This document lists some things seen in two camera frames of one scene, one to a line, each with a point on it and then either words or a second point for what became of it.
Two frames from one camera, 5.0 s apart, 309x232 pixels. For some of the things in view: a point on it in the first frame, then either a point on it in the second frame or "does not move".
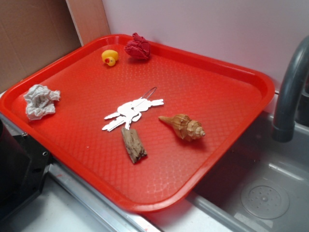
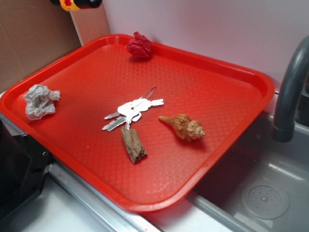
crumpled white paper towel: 40,101 does not move
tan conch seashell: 187,129 does not move
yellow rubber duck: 110,57 to 69,5
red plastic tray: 143,134 does not move
